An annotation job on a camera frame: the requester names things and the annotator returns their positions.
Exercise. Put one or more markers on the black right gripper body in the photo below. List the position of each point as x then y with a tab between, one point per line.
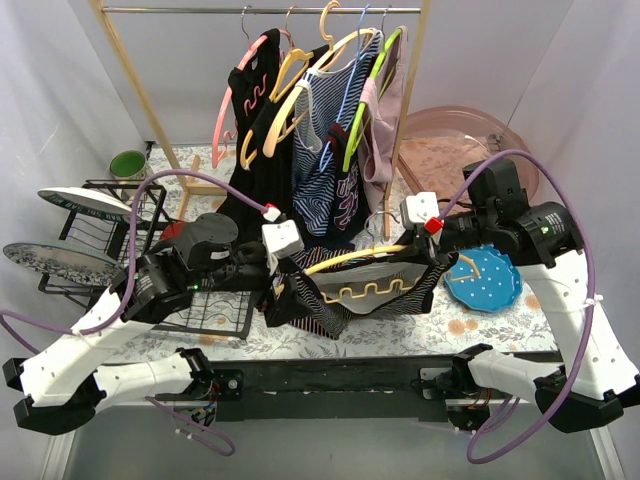
430	250

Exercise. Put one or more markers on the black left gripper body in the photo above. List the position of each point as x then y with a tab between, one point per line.
272	289

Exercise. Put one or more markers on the yellow wavy plastic hanger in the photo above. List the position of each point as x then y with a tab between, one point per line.
352	275

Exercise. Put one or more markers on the black white striped tank top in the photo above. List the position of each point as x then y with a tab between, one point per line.
331	320

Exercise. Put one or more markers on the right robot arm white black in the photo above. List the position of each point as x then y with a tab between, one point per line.
596	381

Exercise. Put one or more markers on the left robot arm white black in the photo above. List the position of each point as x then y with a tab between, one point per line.
68	383

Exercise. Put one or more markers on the pink wavy plastic hanger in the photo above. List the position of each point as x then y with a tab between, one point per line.
222	136

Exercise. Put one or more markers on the peach plastic hanger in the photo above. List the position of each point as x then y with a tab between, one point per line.
286	119

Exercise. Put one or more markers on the blue white striped tank top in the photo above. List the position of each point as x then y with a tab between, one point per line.
322	96

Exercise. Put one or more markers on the green plastic hanger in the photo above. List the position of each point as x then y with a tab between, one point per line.
372	129

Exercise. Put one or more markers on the blue dotted plate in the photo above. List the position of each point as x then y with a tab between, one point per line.
484	280

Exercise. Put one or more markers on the floral tablecloth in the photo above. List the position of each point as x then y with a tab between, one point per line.
448	329

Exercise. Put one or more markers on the pink translucent plastic basin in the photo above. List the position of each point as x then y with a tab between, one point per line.
439	142

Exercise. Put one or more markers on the red bowl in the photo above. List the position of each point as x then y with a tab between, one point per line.
172	230

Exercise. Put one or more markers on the navy jersey with letters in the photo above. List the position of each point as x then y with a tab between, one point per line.
348	208

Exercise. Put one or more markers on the wooden clothes rack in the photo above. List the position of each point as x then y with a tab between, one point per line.
191	188

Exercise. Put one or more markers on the pink mauve garment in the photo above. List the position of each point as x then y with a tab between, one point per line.
375	190

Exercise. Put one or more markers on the green mug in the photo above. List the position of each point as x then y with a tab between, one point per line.
130	167

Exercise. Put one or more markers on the black garment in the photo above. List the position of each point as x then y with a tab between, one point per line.
268	181

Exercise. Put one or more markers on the white plate with lettering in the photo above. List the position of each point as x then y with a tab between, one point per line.
85	201

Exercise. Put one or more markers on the blue floral patterned plate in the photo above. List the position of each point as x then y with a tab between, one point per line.
65	260

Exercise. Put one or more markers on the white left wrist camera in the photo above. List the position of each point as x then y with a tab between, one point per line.
280	241

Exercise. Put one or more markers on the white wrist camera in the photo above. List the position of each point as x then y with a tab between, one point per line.
416	210
280	241

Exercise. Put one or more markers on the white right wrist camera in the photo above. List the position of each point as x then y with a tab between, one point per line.
416	210

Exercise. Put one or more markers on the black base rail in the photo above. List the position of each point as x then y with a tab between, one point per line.
340	388

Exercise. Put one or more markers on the black wire dish rack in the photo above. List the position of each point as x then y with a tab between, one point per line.
225	314

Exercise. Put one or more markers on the blue wire hanger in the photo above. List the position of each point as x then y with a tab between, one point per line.
354	65

